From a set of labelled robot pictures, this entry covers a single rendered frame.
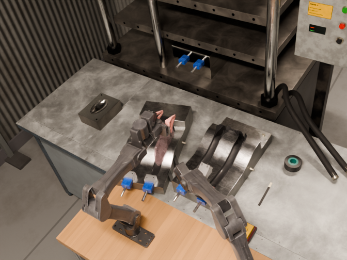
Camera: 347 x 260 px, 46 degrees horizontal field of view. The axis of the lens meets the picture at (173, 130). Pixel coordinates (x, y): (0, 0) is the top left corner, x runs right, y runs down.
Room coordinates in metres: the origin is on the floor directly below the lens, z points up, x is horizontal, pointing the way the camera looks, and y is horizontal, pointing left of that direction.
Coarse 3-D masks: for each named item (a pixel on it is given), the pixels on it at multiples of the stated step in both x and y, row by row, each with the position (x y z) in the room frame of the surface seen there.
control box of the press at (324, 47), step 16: (304, 0) 1.62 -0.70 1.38; (320, 0) 1.57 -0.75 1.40; (336, 0) 1.52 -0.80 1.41; (304, 16) 1.61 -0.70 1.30; (320, 16) 1.56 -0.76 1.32; (336, 16) 1.51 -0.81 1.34; (304, 32) 1.60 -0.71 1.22; (320, 32) 1.55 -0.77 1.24; (336, 32) 1.50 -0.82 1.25; (304, 48) 1.60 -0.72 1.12; (320, 48) 1.54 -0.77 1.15; (336, 48) 1.49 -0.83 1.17; (320, 64) 1.58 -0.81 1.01; (336, 64) 1.48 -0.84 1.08; (320, 80) 1.57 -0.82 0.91; (320, 96) 1.56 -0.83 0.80; (320, 112) 1.55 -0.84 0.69; (320, 128) 1.56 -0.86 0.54
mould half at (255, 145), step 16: (208, 128) 1.36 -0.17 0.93; (240, 128) 1.39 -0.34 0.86; (256, 128) 1.37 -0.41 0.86; (208, 144) 1.28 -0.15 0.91; (224, 144) 1.25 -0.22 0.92; (256, 144) 1.20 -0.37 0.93; (192, 160) 1.22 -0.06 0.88; (224, 160) 1.18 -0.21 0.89; (240, 160) 1.16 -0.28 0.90; (256, 160) 1.19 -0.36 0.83; (208, 176) 1.11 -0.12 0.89; (224, 176) 1.10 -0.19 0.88; (240, 176) 1.08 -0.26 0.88; (176, 192) 1.12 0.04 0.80; (224, 192) 1.01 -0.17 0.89; (208, 208) 1.00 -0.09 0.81
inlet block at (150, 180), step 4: (148, 176) 1.18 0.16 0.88; (152, 176) 1.18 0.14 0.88; (144, 180) 1.17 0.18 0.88; (148, 180) 1.16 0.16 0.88; (152, 180) 1.16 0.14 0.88; (156, 180) 1.17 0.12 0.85; (144, 184) 1.15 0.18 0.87; (148, 184) 1.15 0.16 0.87; (152, 184) 1.14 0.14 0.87; (144, 188) 1.13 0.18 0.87; (148, 188) 1.12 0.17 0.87; (152, 188) 1.13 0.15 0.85; (148, 192) 1.12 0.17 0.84; (144, 196) 1.09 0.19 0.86
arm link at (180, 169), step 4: (180, 164) 1.02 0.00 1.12; (184, 164) 1.02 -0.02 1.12; (176, 168) 1.02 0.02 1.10; (180, 168) 1.01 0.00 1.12; (184, 168) 1.00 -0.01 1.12; (176, 172) 1.01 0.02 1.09; (180, 172) 0.99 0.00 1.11; (184, 172) 0.99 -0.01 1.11; (180, 176) 0.99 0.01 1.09; (180, 180) 0.98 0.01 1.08; (180, 184) 0.93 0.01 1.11; (184, 184) 0.91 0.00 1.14; (184, 188) 0.91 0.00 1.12
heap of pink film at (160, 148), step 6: (162, 138) 1.37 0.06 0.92; (168, 138) 1.37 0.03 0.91; (156, 144) 1.35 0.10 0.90; (162, 144) 1.33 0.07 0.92; (168, 144) 1.34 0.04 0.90; (156, 150) 1.31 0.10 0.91; (162, 150) 1.31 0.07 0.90; (156, 156) 1.29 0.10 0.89; (162, 156) 1.28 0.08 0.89; (156, 162) 1.27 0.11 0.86
